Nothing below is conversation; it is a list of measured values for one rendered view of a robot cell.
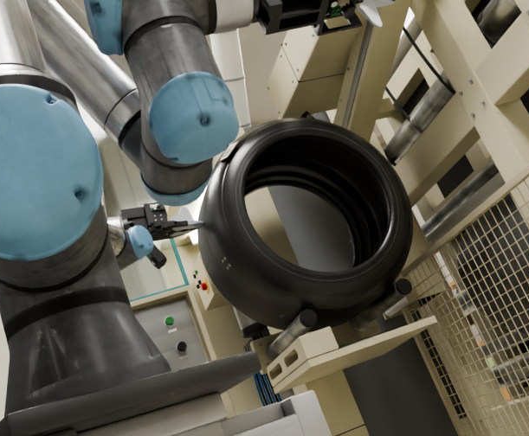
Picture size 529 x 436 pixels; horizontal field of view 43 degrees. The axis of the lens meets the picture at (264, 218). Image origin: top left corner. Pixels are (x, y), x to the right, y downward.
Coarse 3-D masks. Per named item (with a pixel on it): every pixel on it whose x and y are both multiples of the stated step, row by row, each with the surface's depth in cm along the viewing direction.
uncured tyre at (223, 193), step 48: (240, 144) 179; (288, 144) 202; (336, 144) 187; (240, 192) 171; (336, 192) 210; (384, 192) 183; (240, 240) 167; (384, 240) 175; (240, 288) 172; (288, 288) 165; (336, 288) 167; (384, 288) 174
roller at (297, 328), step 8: (304, 312) 165; (312, 312) 165; (296, 320) 167; (304, 320) 164; (312, 320) 164; (288, 328) 174; (296, 328) 168; (304, 328) 165; (280, 336) 182; (288, 336) 175; (296, 336) 172; (272, 344) 190; (280, 344) 183; (288, 344) 180; (272, 352) 191; (280, 352) 188
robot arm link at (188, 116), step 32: (160, 32) 58; (192, 32) 59; (128, 64) 60; (160, 64) 57; (192, 64) 57; (160, 96) 56; (192, 96) 56; (224, 96) 57; (160, 128) 56; (192, 128) 55; (224, 128) 57; (160, 160) 65; (192, 160) 60
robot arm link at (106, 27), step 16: (96, 0) 58; (112, 0) 58; (128, 0) 59; (144, 0) 59; (160, 0) 59; (176, 0) 60; (192, 0) 61; (208, 0) 61; (96, 16) 59; (112, 16) 59; (128, 16) 59; (144, 16) 58; (160, 16) 58; (192, 16) 60; (208, 16) 62; (96, 32) 60; (112, 32) 59; (128, 32) 59; (208, 32) 64; (112, 48) 61
